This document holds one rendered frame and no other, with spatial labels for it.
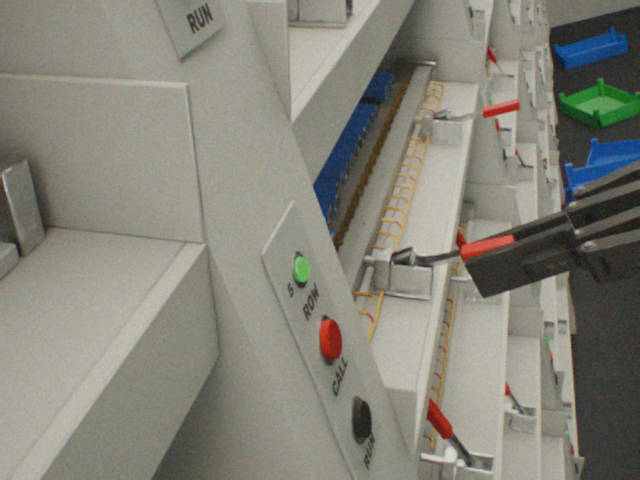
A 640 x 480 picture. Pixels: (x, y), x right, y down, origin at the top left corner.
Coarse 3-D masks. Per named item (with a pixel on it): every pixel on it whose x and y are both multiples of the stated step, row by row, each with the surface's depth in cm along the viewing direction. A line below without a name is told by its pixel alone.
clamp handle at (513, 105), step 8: (496, 104) 72; (504, 104) 71; (512, 104) 71; (520, 104) 71; (448, 112) 73; (472, 112) 73; (480, 112) 72; (488, 112) 71; (496, 112) 71; (504, 112) 71; (448, 120) 73; (456, 120) 73; (464, 120) 73
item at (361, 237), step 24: (408, 96) 79; (432, 96) 82; (408, 120) 73; (384, 144) 68; (408, 144) 72; (384, 168) 64; (384, 192) 60; (360, 216) 56; (360, 240) 53; (360, 264) 51; (360, 312) 48
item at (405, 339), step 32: (384, 64) 90; (416, 64) 88; (448, 64) 89; (480, 64) 88; (448, 96) 85; (416, 160) 70; (448, 160) 70; (352, 192) 65; (416, 192) 65; (448, 192) 65; (416, 224) 60; (448, 224) 60; (384, 320) 49; (416, 320) 49; (384, 352) 46; (416, 352) 46; (384, 384) 37; (416, 384) 44; (416, 416) 42; (416, 448) 40
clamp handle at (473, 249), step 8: (488, 240) 50; (496, 240) 49; (504, 240) 49; (512, 240) 48; (416, 248) 51; (464, 248) 50; (472, 248) 49; (480, 248) 49; (488, 248) 49; (432, 256) 51; (440, 256) 51; (448, 256) 50; (456, 256) 50; (464, 256) 49; (408, 264) 51; (416, 264) 51; (424, 264) 51; (432, 264) 50; (440, 264) 50
